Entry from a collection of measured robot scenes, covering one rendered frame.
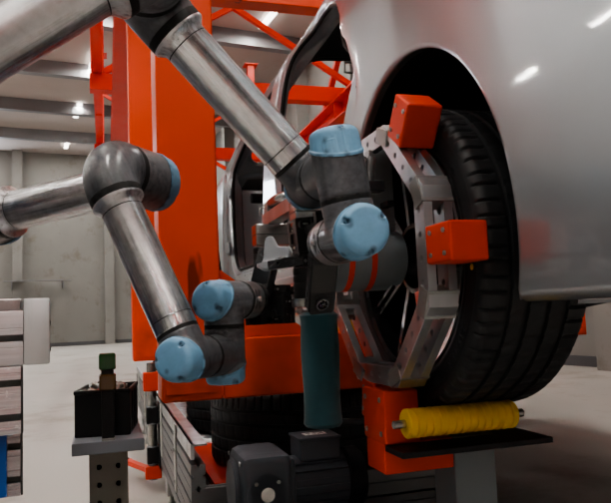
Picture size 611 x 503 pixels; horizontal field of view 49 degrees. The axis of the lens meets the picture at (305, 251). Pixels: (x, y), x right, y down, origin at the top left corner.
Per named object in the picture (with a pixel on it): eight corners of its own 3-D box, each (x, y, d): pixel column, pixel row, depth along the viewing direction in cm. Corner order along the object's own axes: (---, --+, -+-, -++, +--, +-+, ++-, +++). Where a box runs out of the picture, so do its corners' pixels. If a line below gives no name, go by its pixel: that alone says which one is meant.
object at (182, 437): (223, 524, 184) (221, 442, 186) (189, 528, 181) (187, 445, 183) (157, 410, 419) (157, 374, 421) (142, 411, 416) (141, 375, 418)
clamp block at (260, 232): (294, 244, 157) (293, 222, 158) (256, 245, 154) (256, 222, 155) (289, 247, 162) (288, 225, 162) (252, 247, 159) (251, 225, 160)
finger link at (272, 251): (255, 240, 122) (295, 233, 116) (259, 271, 122) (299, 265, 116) (244, 240, 119) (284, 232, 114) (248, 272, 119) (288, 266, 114)
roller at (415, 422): (531, 428, 137) (529, 399, 137) (399, 442, 128) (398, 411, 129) (515, 424, 142) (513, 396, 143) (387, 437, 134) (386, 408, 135)
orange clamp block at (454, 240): (463, 263, 123) (490, 259, 114) (424, 264, 120) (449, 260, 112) (461, 226, 123) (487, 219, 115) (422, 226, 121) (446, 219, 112)
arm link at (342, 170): (293, 145, 102) (305, 215, 102) (314, 124, 92) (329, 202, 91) (339, 139, 105) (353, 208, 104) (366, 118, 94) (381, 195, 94)
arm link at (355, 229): (386, 192, 92) (398, 252, 91) (357, 206, 102) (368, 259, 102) (333, 200, 89) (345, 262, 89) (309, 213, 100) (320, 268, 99)
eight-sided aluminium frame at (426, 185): (466, 395, 120) (447, 101, 125) (433, 398, 118) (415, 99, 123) (357, 373, 172) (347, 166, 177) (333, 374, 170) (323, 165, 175)
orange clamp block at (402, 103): (433, 150, 133) (443, 105, 129) (397, 148, 131) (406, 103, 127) (419, 137, 139) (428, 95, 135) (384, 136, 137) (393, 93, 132)
